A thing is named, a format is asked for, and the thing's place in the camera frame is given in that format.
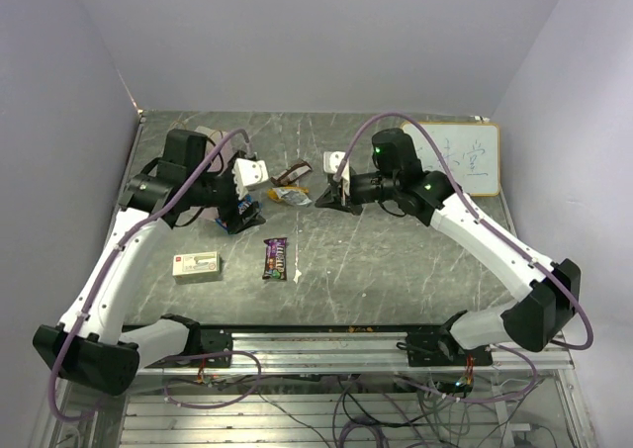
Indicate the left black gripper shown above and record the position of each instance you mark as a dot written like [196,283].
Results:
[234,221]

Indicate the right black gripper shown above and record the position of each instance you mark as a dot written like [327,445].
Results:
[332,198]

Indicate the blue M&Ms packet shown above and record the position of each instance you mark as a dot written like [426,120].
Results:
[236,216]

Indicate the light blue snack wrapper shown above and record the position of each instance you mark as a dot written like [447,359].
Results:
[293,196]

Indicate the purple M&Ms packet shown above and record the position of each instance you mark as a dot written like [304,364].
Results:
[275,266]

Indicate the pink paper bag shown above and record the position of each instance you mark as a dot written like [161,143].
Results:
[183,152]

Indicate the small whiteboard with stand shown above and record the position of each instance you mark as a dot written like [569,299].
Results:
[471,151]

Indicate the yellow M&Ms packet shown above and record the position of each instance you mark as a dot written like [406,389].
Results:
[271,195]

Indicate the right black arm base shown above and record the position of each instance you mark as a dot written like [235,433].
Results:
[430,345]

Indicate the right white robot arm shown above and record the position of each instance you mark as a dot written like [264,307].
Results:
[542,290]

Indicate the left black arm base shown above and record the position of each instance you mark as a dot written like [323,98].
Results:
[216,340]

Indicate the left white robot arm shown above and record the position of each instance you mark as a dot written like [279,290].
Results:
[89,346]

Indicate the brown chocolate bar wrapper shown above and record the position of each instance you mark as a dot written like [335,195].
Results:
[292,174]

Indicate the white cardboard box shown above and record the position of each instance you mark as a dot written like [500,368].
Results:
[195,268]

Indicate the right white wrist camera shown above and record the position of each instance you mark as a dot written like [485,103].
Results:
[334,164]

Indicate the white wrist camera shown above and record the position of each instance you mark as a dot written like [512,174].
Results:
[249,175]
[334,164]

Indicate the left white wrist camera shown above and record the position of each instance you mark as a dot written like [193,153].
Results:
[249,175]

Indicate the aluminium frame rail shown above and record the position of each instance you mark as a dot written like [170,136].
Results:
[286,354]

